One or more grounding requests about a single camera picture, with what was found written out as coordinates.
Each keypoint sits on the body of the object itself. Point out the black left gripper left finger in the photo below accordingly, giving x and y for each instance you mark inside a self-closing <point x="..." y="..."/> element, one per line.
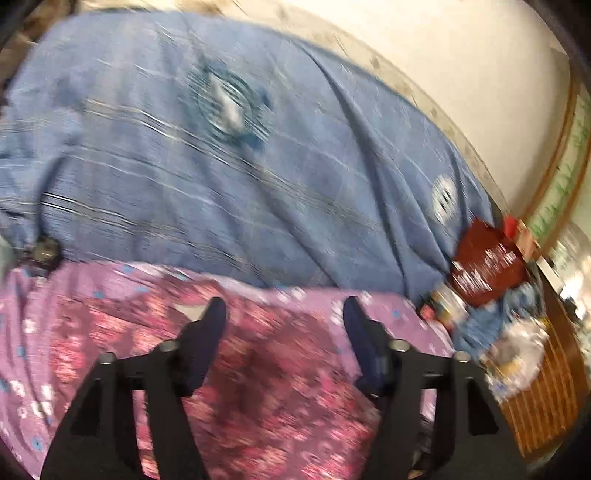
<point x="98" y="435"/>

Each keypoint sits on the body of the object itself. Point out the maroon floral patterned garment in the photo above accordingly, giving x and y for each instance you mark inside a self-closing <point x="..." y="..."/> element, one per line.
<point x="192" y="382"/>

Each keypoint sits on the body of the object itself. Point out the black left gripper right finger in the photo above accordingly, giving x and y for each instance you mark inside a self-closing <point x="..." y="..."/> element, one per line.
<point x="470" y="439"/>

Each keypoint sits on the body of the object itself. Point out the blue plaid quilt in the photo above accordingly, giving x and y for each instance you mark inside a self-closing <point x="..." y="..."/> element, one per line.
<point x="228" y="148"/>

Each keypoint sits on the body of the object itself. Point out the clutter of small items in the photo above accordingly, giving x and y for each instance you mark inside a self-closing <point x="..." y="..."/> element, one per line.
<point x="507" y="336"/>

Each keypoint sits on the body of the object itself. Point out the lilac floral bed sheet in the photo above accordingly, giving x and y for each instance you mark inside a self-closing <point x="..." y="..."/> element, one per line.
<point x="27" y="368"/>

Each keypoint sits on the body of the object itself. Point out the brown wooden cabinet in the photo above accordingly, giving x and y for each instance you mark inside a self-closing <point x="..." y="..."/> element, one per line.
<point x="543" y="415"/>

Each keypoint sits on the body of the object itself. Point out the dark red packet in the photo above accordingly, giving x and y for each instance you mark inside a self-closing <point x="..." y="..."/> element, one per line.
<point x="486" y="265"/>

